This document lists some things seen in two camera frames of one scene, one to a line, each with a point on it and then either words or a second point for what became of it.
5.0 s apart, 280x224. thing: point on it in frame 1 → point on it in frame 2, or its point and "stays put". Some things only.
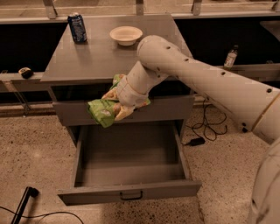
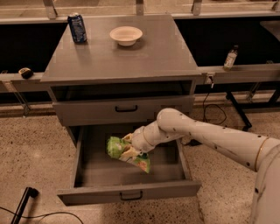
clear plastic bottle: x=231 y=58 stays put
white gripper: x=128 y=94 → x=139 y=142
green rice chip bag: x=102 y=110 → x=114 y=146
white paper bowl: x=126 y=36 stays put
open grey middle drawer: x=127 y=161 stays put
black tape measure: x=26 y=73 stays put
